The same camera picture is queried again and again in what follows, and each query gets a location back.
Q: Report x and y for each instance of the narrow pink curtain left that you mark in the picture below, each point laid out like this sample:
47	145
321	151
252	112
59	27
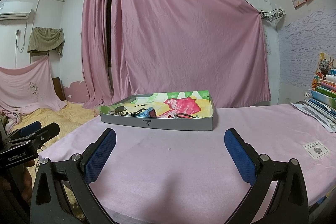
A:
94	55

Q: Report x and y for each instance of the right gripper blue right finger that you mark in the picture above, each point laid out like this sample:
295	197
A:
243	155

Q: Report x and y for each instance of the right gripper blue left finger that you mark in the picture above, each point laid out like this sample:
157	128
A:
96	155

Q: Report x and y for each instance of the grey tray with colourful liner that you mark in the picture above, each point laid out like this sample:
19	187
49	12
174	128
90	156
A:
182	111

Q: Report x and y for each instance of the person's left hand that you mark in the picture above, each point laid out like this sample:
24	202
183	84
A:
23	181

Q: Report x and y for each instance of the yellow blanket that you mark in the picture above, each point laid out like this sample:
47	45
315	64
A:
68	118

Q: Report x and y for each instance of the black hair clip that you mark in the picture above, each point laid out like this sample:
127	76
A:
136	113

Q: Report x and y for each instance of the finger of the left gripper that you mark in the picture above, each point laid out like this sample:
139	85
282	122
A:
25	131
41	136

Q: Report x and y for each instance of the air conditioner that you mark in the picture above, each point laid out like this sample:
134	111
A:
15	10

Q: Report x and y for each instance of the pink sheet on bed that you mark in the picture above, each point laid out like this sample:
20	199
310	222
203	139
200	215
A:
29	88

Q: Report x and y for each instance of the blue smart watch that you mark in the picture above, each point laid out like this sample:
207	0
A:
148	113

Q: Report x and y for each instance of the stack of books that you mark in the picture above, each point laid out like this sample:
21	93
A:
319	100

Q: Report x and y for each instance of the beige claw hair clip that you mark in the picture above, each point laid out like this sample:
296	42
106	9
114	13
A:
119	111

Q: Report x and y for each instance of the pink table cloth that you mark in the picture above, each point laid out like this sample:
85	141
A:
164	176

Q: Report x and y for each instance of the large pink curtain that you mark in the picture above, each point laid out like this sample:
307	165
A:
189	45

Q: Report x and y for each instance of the olive green hanging cloth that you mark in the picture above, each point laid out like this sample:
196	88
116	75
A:
46	39

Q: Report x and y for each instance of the wire wall shelf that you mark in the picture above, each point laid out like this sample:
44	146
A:
272	15

